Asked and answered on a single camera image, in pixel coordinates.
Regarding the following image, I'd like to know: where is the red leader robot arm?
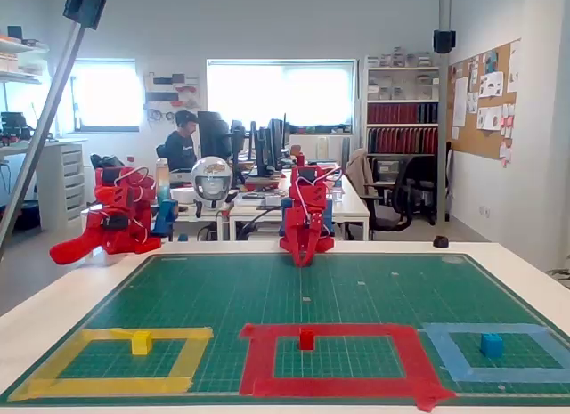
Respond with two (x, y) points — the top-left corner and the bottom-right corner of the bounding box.
(49, 166), (162, 266)

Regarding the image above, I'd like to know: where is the red tape square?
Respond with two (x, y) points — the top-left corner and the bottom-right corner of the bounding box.
(238, 322), (458, 413)

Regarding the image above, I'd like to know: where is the yellow toy brick cube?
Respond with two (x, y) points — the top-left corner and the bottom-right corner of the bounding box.
(131, 329), (153, 356)

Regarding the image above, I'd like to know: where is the blue tape square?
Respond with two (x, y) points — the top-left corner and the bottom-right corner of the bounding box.
(417, 322), (570, 384)

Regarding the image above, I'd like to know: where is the blue toy brick cube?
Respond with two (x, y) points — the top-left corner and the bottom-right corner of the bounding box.
(480, 332), (504, 359)

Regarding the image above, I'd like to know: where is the yellow tape square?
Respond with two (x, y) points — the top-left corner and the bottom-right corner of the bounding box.
(7, 326), (215, 402)

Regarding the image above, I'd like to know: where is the long white desk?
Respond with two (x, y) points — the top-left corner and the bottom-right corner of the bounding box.
(228, 160), (371, 242)

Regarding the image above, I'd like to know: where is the green cutting mat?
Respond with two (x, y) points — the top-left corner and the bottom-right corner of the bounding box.
(0, 252), (570, 409)

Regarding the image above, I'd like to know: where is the beige jacket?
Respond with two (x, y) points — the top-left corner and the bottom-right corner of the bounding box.
(346, 147), (380, 198)

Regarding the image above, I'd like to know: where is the white helmet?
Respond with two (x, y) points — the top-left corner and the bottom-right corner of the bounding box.
(191, 156), (233, 210)

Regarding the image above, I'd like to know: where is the black office chair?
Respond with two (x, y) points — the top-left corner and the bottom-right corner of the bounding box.
(368, 154), (440, 242)

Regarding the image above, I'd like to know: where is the white box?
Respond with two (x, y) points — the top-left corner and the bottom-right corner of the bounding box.
(170, 186), (197, 205)

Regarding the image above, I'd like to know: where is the large black computer monitor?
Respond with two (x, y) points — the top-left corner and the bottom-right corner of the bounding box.
(197, 110), (232, 160)

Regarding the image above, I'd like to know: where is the wide bright window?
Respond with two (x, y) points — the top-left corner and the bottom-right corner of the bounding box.
(206, 58), (359, 134)

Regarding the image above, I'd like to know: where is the seated person dark shirt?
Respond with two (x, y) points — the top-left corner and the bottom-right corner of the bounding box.
(163, 110), (200, 173)

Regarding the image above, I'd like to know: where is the orange and blue bottle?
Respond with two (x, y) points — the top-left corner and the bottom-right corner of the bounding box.
(155, 158), (172, 206)

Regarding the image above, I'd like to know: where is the white bookshelf with binders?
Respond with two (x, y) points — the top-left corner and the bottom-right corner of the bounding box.
(363, 53), (442, 159)

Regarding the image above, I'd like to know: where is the upright metal pole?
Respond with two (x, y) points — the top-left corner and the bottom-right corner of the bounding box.
(437, 0), (452, 223)

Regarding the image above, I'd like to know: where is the cork pin board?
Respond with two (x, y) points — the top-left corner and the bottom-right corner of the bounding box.
(447, 37), (523, 162)

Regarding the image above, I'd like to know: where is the black bag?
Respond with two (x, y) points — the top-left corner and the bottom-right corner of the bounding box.
(90, 153), (126, 170)

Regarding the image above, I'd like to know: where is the small bright window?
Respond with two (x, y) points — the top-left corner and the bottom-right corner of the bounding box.
(70, 58), (142, 134)

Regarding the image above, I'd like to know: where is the white drawer unit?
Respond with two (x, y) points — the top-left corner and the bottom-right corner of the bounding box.
(39, 140), (86, 231)

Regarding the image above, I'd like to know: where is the black clamp on upright pole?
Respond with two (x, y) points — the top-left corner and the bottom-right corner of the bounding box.
(433, 28), (457, 54)

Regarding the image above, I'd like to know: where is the green plant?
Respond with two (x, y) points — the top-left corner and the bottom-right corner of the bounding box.
(546, 265), (570, 291)

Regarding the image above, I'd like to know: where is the slanted metal pole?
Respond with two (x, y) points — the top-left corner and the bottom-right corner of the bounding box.
(0, 0), (102, 260)

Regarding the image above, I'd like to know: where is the black machine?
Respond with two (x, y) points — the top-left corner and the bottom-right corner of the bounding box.
(0, 110), (36, 146)

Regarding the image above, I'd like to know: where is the black clamp on slanted pole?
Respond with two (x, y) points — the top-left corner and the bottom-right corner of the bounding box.
(61, 0), (107, 31)

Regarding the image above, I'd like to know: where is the white gripper servo cable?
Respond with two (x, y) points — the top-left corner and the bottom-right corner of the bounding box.
(296, 166), (344, 237)

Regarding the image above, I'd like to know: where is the wall tool rack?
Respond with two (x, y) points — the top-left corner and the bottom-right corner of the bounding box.
(142, 70), (201, 124)

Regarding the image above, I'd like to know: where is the white wall shelf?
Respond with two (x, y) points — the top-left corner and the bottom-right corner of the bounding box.
(0, 25), (50, 85)

